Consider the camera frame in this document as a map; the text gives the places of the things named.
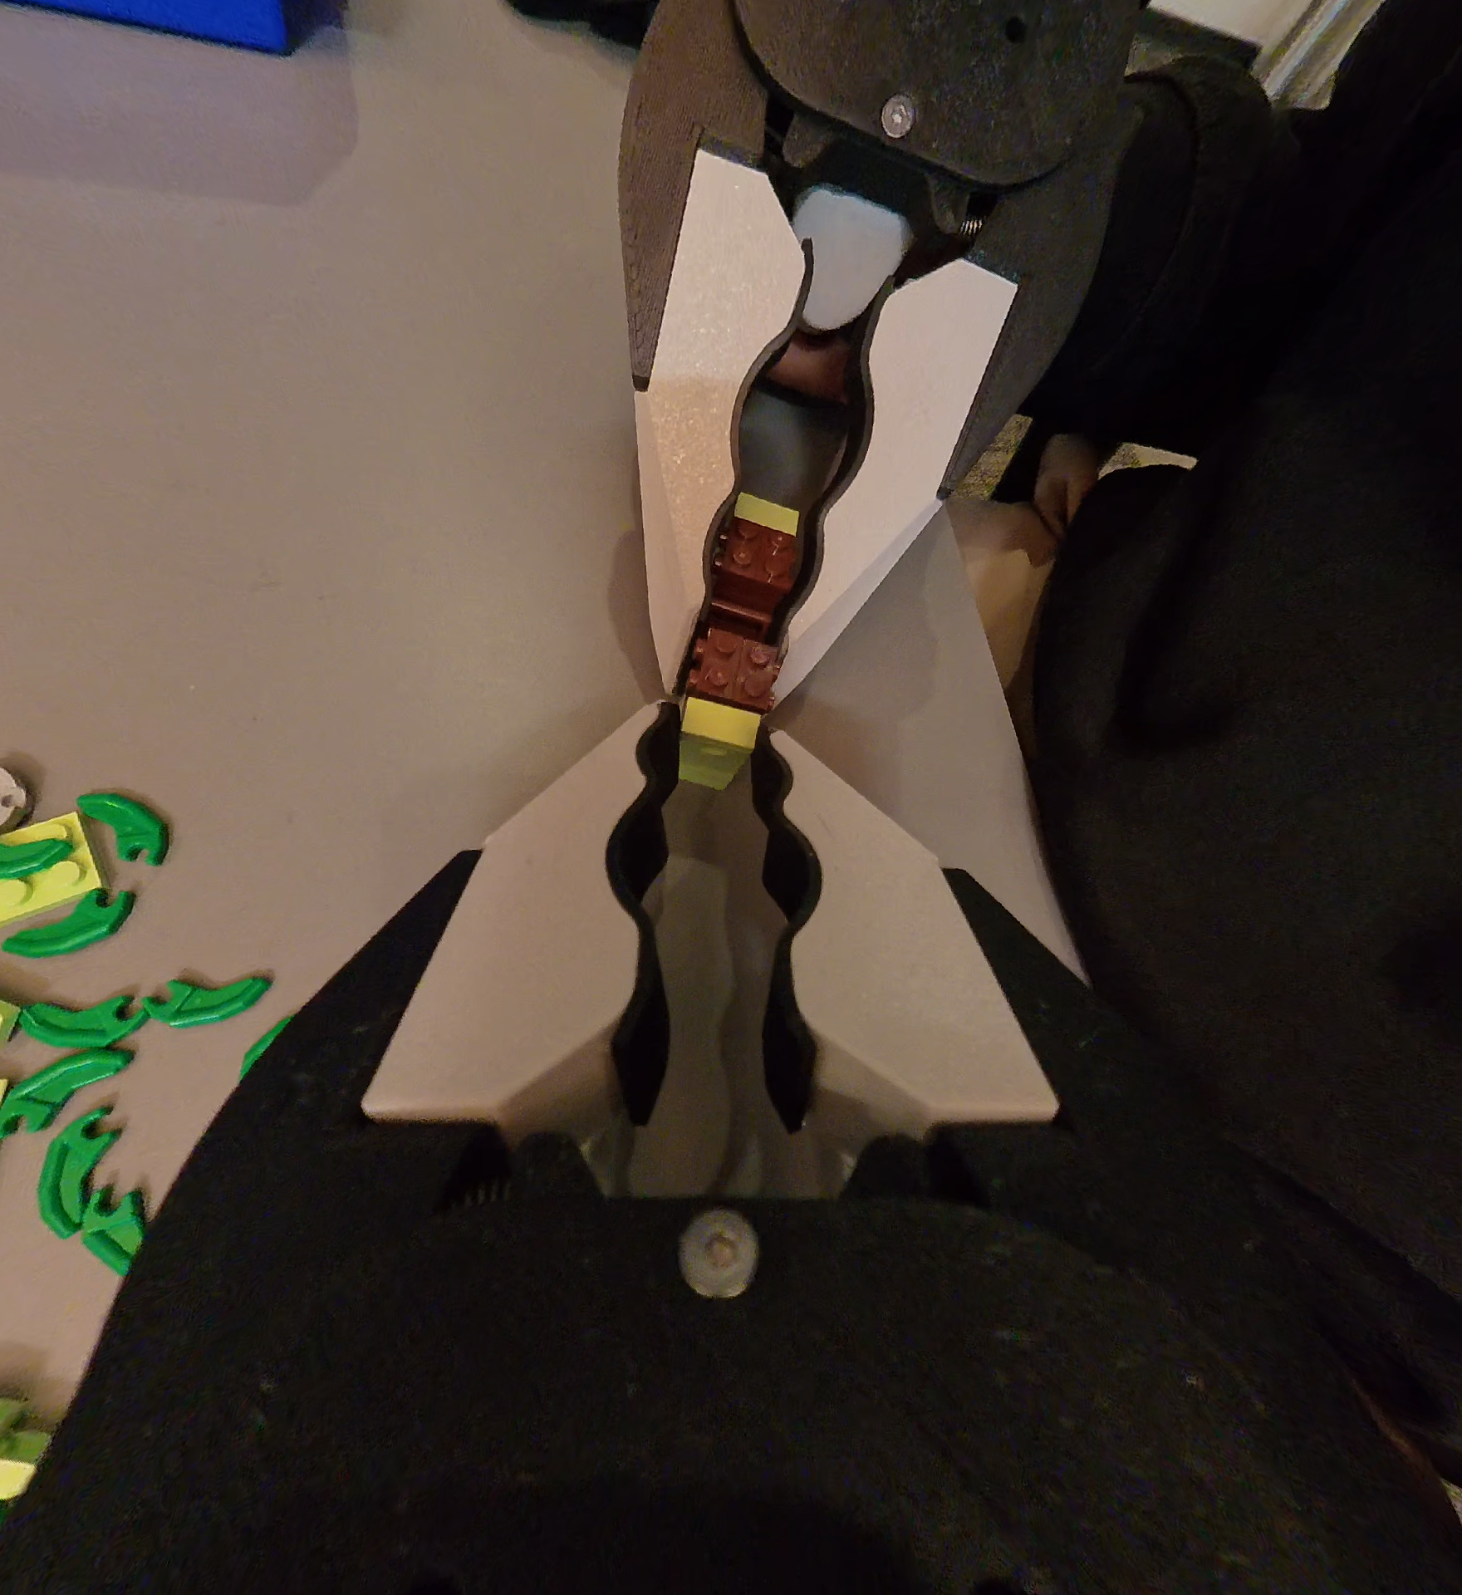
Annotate scattered green leaf pieces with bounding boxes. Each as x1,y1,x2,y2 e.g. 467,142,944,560
0,791,296,1564

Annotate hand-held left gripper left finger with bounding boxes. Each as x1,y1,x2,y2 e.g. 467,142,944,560
362,705,686,1133

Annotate blue plastic bin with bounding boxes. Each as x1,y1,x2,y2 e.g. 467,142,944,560
4,0,352,59

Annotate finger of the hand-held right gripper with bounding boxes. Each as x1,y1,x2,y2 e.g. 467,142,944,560
768,253,1021,705
633,142,821,705

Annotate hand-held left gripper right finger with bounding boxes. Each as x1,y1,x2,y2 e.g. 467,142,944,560
753,732,1060,1134

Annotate person's right hand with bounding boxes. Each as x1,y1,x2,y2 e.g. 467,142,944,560
759,329,864,413

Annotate person's leg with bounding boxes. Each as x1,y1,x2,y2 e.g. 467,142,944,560
948,434,1194,761

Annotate brown brick assembly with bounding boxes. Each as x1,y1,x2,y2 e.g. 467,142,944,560
672,488,804,797

